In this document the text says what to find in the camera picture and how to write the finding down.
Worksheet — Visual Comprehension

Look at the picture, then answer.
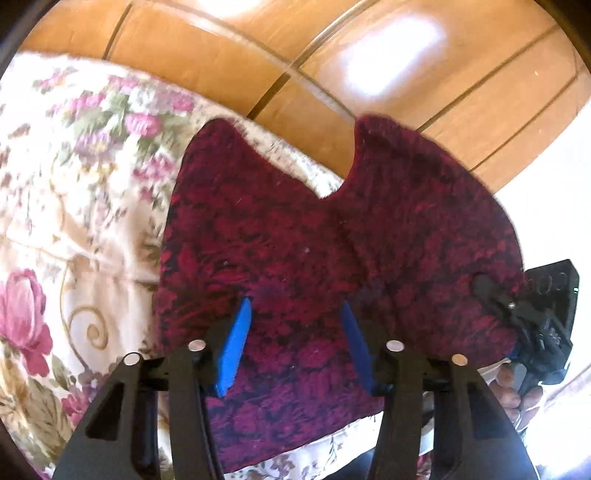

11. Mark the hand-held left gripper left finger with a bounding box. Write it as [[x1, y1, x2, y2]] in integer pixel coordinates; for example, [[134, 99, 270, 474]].
[[52, 298, 254, 480]]

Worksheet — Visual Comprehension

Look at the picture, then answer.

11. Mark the floral bedspread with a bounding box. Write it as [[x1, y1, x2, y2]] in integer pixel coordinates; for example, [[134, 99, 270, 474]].
[[0, 52, 462, 480]]

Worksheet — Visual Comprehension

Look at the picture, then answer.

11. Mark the wooden panelled headboard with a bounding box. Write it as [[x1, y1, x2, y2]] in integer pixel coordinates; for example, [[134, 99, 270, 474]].
[[21, 0, 588, 193]]

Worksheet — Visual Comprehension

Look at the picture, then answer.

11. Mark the person's right hand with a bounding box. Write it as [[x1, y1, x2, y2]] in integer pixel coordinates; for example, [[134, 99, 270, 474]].
[[488, 361, 546, 433]]

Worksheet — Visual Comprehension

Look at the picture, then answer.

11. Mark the purple-red knit sweater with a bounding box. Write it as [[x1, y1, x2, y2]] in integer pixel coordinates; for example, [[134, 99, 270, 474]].
[[152, 114, 528, 475]]

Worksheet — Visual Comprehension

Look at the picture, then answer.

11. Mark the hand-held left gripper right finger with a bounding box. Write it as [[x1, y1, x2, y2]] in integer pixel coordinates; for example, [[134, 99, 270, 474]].
[[338, 302, 539, 480]]

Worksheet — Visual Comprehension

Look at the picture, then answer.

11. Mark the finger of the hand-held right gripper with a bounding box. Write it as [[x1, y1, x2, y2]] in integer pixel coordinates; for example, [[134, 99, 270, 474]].
[[470, 273, 533, 325], [510, 323, 546, 371]]

